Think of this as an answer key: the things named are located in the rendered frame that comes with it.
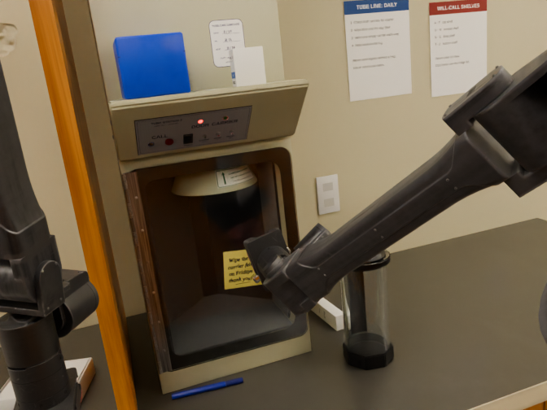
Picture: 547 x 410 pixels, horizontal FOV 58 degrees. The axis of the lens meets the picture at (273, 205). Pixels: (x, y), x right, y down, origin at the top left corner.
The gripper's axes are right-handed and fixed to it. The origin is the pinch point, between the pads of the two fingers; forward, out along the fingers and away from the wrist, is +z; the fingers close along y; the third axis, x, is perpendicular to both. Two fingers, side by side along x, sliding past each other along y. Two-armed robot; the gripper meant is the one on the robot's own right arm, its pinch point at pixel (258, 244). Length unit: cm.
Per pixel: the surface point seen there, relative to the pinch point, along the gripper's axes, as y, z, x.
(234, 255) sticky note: -0.2, 0.7, 4.9
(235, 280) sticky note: -5.1, 0.6, 6.6
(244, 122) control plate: 23.3, -3.5, -5.1
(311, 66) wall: 21, 47, -39
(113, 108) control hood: 33.6, -8.5, 13.7
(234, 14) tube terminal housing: 40.3, 3.8, -11.7
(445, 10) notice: 21, 48, -86
